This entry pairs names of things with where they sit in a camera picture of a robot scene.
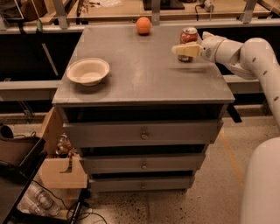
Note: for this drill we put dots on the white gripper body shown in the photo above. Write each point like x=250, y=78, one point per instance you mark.
x=210, y=48

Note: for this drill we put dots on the red coke can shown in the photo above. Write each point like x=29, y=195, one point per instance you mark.
x=188, y=34

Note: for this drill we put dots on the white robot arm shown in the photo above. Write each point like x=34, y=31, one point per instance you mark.
x=253, y=59

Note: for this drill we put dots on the white paper bowl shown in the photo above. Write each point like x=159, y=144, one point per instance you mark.
x=88, y=72

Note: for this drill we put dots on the orange ball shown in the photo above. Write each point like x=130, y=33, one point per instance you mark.
x=143, y=25

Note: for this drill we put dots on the grey drawer cabinet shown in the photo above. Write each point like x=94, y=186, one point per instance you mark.
x=146, y=83

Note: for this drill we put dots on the top grey drawer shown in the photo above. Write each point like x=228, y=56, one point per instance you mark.
x=113, y=134

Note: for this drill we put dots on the grey drawer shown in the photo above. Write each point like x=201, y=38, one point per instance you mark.
x=139, y=184
x=143, y=163
x=113, y=134

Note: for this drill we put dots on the middle grey drawer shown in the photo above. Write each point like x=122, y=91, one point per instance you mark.
x=143, y=163

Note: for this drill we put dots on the bottom grey drawer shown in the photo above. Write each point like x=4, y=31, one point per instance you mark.
x=139, y=184

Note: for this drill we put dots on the wooden cutout board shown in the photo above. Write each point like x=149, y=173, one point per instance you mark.
x=63, y=173

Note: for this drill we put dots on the black cart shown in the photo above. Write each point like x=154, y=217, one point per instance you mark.
x=14, y=180

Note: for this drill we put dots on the clear plastic bottle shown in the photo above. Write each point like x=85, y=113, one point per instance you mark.
x=37, y=201

